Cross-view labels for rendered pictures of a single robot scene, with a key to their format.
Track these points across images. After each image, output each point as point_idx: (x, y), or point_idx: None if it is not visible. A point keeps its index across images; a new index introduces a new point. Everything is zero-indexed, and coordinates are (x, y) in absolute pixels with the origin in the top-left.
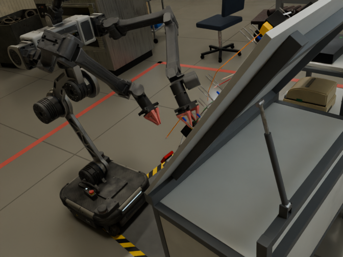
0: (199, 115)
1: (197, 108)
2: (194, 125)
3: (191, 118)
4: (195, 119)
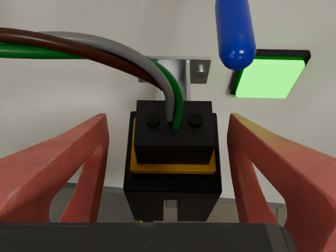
0: (241, 7)
1: (16, 175)
2: (202, 103)
3: (270, 143)
4: (89, 158)
